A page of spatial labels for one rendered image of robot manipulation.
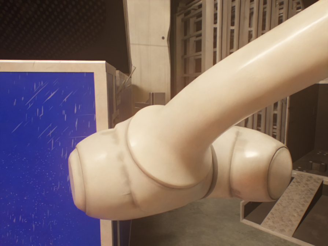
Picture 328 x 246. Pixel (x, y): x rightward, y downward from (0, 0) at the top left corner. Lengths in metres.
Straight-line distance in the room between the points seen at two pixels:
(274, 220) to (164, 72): 1.31
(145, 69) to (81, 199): 1.76
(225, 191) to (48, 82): 0.41
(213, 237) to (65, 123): 1.32
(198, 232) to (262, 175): 1.43
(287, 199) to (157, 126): 1.92
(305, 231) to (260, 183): 1.59
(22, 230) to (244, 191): 0.51
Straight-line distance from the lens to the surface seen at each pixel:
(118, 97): 0.86
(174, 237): 1.70
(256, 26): 3.25
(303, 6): 2.72
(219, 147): 0.34
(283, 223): 1.92
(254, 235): 1.80
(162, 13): 2.11
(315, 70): 0.22
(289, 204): 2.08
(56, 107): 0.59
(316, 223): 2.05
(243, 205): 1.89
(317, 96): 3.36
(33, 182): 0.64
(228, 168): 0.35
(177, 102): 0.23
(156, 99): 0.56
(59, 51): 1.74
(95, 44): 1.60
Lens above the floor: 0.90
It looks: 8 degrees down
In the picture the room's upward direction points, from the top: straight up
